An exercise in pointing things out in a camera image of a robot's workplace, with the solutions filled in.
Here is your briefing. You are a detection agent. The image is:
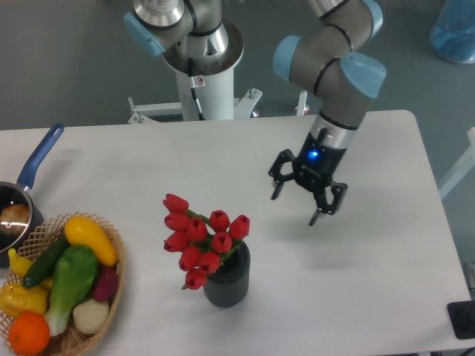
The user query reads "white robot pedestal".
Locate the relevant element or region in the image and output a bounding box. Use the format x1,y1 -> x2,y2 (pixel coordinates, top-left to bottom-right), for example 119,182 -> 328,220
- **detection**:
127,18 -> 264,125

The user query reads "yellow bell pepper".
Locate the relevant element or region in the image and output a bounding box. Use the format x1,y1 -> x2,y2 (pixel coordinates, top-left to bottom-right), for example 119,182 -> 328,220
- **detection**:
1,283 -> 49,319

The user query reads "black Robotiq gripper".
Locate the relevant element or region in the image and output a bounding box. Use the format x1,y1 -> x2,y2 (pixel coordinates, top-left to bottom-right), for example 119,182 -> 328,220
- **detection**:
268,131 -> 349,227

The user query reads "blue transparent bag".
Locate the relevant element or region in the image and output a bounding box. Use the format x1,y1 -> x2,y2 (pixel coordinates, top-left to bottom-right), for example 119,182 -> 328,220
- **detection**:
429,0 -> 474,64

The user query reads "dark green cucumber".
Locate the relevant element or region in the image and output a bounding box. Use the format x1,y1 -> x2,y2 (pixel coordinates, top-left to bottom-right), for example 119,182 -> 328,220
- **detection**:
22,234 -> 70,288

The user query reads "woven wicker basket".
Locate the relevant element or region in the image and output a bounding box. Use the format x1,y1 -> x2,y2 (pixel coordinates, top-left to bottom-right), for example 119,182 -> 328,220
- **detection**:
18,211 -> 126,355

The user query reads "white metal frame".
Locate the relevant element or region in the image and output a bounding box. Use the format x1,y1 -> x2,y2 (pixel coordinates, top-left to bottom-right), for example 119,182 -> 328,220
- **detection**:
438,127 -> 474,200

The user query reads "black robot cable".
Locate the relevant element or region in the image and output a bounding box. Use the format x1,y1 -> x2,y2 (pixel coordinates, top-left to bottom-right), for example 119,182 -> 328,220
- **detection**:
186,57 -> 206,122

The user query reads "green bok choy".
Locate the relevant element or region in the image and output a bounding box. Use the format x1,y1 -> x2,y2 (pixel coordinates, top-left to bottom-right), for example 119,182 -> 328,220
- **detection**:
45,245 -> 98,337

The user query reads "purple red onion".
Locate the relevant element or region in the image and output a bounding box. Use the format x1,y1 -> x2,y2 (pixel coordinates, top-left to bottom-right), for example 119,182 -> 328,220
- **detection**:
91,267 -> 119,301

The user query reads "brown bread roll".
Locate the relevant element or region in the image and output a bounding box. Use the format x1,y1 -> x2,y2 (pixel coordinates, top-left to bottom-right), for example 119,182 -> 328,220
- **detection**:
1,204 -> 30,236

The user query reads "red tulip bouquet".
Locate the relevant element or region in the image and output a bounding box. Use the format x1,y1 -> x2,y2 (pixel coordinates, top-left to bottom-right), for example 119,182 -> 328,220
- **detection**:
163,193 -> 251,290

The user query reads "black device at table edge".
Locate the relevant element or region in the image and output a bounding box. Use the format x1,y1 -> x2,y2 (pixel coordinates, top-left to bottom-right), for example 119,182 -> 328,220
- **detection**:
447,300 -> 475,340

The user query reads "blue handled saucepan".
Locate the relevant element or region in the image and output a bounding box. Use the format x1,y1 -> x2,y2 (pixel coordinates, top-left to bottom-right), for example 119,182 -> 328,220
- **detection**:
1,123 -> 65,268

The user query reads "orange fruit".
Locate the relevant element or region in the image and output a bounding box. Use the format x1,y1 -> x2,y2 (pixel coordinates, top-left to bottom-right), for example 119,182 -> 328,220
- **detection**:
7,311 -> 50,355

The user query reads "yellow squash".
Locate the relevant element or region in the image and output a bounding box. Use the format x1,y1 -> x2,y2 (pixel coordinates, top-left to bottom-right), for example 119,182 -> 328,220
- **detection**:
64,216 -> 118,267

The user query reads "white garlic bulb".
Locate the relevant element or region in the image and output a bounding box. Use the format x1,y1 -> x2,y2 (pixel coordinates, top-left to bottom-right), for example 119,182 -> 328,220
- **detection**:
73,298 -> 109,334

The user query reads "small yellow banana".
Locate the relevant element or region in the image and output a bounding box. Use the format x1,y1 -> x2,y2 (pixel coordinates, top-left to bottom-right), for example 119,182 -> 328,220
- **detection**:
7,248 -> 33,278

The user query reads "dark grey ribbed vase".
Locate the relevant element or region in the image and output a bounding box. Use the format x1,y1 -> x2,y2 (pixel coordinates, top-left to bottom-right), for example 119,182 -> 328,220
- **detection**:
203,243 -> 251,308

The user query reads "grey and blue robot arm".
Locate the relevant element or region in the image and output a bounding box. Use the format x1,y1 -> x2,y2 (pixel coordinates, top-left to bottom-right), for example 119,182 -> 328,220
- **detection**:
123,1 -> 386,215

